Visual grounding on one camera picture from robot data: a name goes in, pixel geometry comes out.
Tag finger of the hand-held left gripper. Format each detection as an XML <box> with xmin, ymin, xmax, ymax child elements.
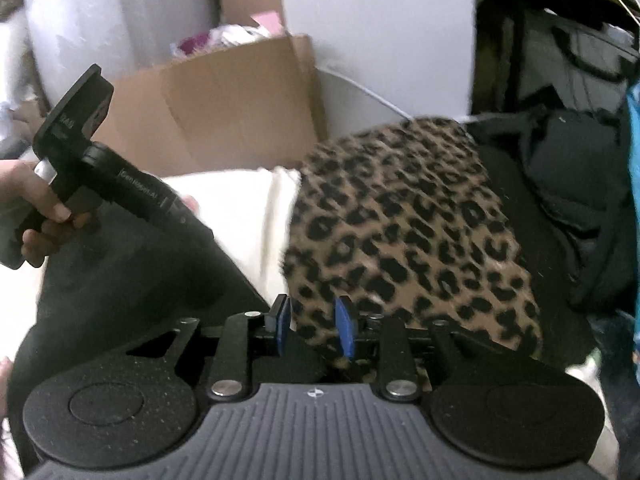
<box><xmin>169</xmin><ymin>191</ymin><xmax>216</xmax><ymax>241</ymax></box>

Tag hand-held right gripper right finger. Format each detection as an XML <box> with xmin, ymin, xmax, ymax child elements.
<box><xmin>335</xmin><ymin>296</ymin><xmax>505</xmax><ymax>404</ymax></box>

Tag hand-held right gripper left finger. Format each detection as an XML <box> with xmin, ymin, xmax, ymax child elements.
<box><xmin>122</xmin><ymin>294</ymin><xmax>292</xmax><ymax>404</ymax></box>

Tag black pants with bear print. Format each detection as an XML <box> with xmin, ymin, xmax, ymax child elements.
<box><xmin>7</xmin><ymin>205</ymin><xmax>281</xmax><ymax>480</ymax></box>

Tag leopard print cloth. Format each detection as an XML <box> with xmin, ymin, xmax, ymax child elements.
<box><xmin>282</xmin><ymin>116</ymin><xmax>546</xmax><ymax>377</ymax></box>

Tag person's left hand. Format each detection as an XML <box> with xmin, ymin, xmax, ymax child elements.
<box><xmin>0</xmin><ymin>160</ymin><xmax>94</xmax><ymax>268</ymax></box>

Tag cream bear printed blanket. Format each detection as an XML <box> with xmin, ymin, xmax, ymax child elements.
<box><xmin>0</xmin><ymin>167</ymin><xmax>304</xmax><ymax>332</ymax></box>

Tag folded cardboard sheet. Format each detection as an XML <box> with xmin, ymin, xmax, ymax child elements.
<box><xmin>15</xmin><ymin>34</ymin><xmax>329</xmax><ymax>181</ymax></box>

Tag purple and white refill packet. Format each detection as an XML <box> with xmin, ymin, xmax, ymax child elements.
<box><xmin>170</xmin><ymin>22</ymin><xmax>274</xmax><ymax>61</ymax></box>

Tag pink bottle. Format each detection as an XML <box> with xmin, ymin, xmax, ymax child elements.
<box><xmin>250</xmin><ymin>10</ymin><xmax>284</xmax><ymax>34</ymax></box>

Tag black cloth heap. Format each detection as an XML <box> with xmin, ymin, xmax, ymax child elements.
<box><xmin>470</xmin><ymin>110</ymin><xmax>636</xmax><ymax>356</ymax></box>

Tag blue cartoon printed cloth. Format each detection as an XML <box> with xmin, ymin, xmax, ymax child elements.
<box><xmin>625</xmin><ymin>80</ymin><xmax>640</xmax><ymax>361</ymax></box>

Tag white cable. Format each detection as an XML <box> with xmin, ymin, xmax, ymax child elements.
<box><xmin>320</xmin><ymin>62</ymin><xmax>506</xmax><ymax>126</ymax></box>

